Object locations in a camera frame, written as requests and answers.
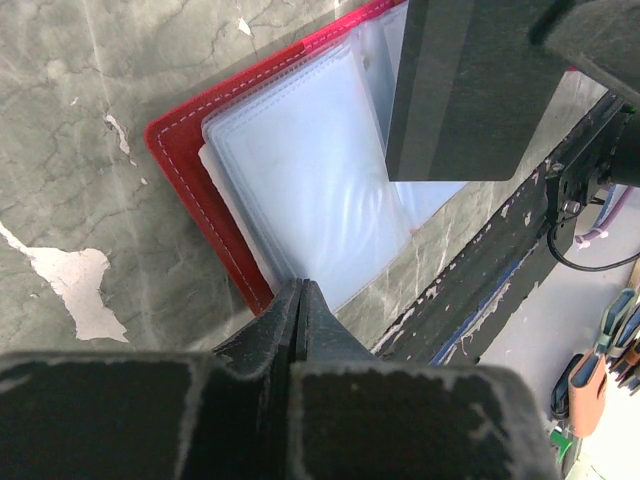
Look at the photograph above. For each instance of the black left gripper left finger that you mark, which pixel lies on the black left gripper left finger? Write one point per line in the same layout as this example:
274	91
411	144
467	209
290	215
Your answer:
219	414

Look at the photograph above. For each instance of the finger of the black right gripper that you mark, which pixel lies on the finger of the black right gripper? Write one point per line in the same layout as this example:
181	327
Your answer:
598	38

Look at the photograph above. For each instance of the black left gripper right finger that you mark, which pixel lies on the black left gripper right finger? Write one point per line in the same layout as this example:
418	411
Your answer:
353	416

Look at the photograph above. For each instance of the red card holder wallet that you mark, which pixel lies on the red card holder wallet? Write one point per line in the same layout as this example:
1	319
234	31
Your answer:
282	166

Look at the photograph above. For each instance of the tan leather tool pouch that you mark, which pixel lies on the tan leather tool pouch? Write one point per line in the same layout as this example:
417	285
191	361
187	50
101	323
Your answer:
578	399

